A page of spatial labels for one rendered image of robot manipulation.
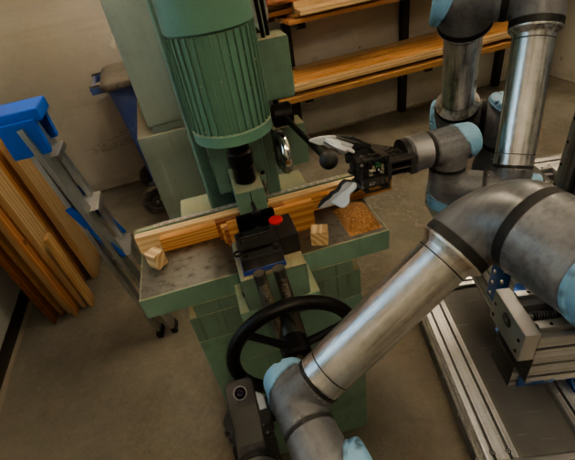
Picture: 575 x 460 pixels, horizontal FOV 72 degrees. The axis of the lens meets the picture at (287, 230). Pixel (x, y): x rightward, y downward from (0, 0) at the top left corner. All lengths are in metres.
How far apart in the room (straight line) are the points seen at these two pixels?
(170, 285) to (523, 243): 0.72
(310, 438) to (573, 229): 0.39
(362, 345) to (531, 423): 1.03
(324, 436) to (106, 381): 1.62
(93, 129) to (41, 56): 0.56
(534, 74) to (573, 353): 0.59
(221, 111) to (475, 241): 0.52
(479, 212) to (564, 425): 1.11
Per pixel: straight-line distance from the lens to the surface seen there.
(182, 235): 1.03
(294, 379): 0.60
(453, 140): 0.88
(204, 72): 0.80
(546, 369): 1.11
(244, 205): 0.95
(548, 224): 0.50
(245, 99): 0.82
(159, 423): 1.86
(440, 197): 0.94
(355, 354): 0.57
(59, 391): 2.20
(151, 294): 0.95
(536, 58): 0.94
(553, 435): 1.54
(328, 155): 0.71
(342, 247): 0.95
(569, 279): 0.48
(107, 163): 3.52
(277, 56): 1.07
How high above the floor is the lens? 1.51
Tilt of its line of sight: 37 degrees down
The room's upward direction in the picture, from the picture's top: 10 degrees counter-clockwise
